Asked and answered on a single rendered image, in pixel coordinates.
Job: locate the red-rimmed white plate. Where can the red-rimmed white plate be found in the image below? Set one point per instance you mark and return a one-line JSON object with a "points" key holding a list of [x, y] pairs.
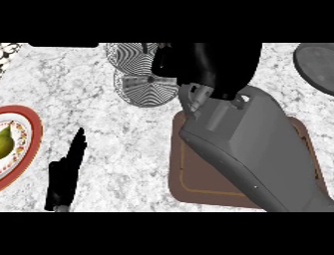
{"points": [[8, 149]]}

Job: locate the brown tray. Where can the brown tray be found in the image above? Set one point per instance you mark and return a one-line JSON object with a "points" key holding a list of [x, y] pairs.
{"points": [[199, 172]]}

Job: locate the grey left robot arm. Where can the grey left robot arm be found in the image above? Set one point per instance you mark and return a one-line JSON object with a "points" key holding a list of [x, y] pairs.
{"points": [[63, 208]]}

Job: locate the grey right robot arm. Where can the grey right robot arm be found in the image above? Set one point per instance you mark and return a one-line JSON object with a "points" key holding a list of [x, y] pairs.
{"points": [[258, 149]]}

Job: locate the green pear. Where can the green pear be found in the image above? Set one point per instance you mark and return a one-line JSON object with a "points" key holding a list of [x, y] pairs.
{"points": [[1, 144]]}

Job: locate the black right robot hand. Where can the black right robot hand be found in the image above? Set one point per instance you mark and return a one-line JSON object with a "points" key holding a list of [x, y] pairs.
{"points": [[213, 66]]}

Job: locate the dark grey pan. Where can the dark grey pan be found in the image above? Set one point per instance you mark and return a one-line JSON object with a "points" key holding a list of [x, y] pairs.
{"points": [[327, 71]]}

